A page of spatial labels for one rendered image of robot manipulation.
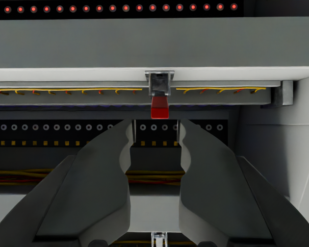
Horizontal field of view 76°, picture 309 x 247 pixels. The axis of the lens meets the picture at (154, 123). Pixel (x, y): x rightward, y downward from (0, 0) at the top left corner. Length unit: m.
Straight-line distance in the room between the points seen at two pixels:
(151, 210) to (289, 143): 0.19
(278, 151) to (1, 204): 0.37
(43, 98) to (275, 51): 0.26
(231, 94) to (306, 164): 0.11
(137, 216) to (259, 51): 0.22
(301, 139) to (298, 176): 0.04
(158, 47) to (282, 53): 0.11
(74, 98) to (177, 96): 0.13
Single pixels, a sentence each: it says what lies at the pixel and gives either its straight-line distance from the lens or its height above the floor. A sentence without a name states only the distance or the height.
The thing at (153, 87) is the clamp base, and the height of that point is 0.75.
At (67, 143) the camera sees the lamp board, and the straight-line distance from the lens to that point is 0.41.
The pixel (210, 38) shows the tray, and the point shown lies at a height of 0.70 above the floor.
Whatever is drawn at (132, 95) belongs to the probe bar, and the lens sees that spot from 0.25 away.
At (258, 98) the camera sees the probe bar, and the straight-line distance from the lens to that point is 0.27.
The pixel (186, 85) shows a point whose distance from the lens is 0.23.
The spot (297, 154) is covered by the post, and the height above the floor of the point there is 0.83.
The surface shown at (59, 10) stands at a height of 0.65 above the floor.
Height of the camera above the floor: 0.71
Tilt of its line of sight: 21 degrees up
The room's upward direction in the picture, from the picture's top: 180 degrees clockwise
